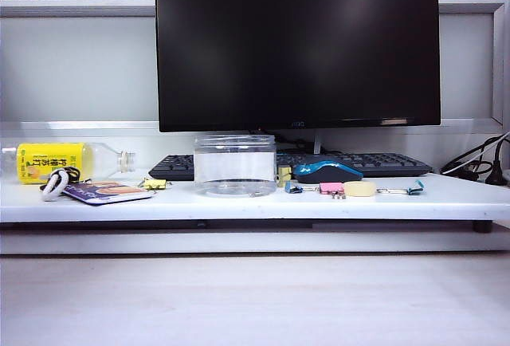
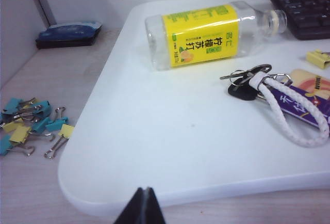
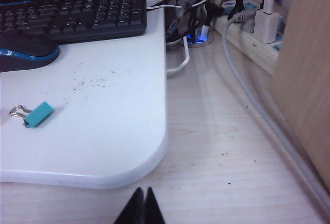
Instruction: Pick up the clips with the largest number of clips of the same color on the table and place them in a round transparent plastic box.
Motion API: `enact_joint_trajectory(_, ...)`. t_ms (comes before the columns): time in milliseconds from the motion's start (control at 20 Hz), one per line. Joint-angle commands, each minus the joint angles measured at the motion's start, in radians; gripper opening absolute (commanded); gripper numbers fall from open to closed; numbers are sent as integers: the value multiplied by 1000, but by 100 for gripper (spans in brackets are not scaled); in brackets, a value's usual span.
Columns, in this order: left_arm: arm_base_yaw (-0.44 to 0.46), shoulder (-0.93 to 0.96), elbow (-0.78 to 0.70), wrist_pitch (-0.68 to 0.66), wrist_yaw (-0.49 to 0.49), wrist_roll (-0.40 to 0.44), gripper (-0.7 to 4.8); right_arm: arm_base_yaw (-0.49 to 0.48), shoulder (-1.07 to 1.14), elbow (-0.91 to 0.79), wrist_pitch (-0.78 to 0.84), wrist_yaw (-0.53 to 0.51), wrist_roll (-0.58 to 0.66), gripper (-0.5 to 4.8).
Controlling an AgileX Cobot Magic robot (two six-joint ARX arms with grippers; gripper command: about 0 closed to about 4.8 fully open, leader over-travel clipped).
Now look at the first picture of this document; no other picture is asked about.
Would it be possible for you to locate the clear plastic jar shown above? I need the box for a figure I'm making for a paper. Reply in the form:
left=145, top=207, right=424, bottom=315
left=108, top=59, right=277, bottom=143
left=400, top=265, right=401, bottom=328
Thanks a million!
left=193, top=134, right=277, bottom=199

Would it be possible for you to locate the blue binder clip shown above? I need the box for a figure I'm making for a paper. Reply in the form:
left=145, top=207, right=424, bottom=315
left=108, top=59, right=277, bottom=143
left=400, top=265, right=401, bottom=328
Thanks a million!
left=284, top=181, right=320, bottom=195

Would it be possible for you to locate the white desk riser board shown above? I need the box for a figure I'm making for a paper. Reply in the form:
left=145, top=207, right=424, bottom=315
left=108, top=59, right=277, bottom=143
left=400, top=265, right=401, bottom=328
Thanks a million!
left=0, top=138, right=510, bottom=224

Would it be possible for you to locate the silver monitor stand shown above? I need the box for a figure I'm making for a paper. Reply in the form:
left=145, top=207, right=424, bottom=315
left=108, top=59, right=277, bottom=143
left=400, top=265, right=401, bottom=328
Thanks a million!
left=312, top=128, right=332, bottom=155

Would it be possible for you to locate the blue and black mouse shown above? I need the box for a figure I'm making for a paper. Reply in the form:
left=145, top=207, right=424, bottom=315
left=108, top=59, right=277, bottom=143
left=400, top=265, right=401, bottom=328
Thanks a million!
left=292, top=161, right=364, bottom=184

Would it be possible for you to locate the pink binder clip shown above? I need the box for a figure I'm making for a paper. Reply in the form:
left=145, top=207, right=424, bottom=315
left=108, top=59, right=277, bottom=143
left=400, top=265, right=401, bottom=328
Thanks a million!
left=318, top=181, right=347, bottom=202

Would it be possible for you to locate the yellow eraser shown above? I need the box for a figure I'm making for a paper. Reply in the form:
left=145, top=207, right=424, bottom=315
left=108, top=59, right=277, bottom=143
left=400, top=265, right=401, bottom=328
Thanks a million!
left=343, top=180, right=376, bottom=199

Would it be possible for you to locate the black AOC computer monitor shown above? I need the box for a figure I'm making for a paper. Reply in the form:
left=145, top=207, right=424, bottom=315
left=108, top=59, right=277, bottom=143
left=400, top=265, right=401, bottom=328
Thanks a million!
left=154, top=0, right=441, bottom=133

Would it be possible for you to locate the black computer keyboard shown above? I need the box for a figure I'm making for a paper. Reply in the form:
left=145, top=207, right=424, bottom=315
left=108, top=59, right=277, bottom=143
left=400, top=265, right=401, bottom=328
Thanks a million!
left=147, top=152, right=434, bottom=182

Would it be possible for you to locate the blue and orange card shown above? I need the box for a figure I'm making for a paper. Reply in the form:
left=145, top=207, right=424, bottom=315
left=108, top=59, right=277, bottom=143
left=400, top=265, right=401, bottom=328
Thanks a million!
left=61, top=180, right=153, bottom=206

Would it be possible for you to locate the teal binder clip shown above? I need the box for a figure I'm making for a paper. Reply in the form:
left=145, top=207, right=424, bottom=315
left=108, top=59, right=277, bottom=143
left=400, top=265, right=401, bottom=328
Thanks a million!
left=375, top=179, right=426, bottom=196

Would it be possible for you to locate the plastic bottle with yellow label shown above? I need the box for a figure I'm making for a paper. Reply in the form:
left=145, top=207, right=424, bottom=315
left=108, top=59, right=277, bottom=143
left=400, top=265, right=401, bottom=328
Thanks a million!
left=1, top=141, right=137, bottom=184

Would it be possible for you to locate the black power plug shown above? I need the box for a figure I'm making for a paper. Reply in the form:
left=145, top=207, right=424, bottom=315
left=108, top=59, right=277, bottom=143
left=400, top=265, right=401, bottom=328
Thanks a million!
left=484, top=158, right=510, bottom=186

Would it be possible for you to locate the black monitor cable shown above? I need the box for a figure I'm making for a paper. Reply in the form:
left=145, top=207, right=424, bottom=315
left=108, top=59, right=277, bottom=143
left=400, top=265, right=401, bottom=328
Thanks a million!
left=274, top=132, right=316, bottom=154

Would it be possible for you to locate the black lanyard cord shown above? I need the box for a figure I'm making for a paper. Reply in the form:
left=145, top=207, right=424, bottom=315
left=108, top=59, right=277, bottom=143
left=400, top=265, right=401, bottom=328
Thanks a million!
left=59, top=166, right=83, bottom=183

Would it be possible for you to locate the white rope loop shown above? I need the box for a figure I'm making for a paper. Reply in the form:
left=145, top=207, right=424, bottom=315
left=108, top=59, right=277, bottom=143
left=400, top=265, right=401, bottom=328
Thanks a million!
left=39, top=168, right=69, bottom=202

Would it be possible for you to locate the black power cable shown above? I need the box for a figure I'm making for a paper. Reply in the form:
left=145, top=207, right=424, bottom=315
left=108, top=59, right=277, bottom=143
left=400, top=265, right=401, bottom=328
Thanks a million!
left=440, top=131, right=510, bottom=175

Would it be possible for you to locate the aluminium partition frame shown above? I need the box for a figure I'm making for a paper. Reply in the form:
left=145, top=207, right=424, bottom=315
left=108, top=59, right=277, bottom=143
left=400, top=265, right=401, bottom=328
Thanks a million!
left=0, top=0, right=510, bottom=136

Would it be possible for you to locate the white cable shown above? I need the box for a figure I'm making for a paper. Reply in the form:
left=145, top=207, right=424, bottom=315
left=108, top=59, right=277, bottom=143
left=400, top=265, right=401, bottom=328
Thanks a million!
left=441, top=134, right=510, bottom=174

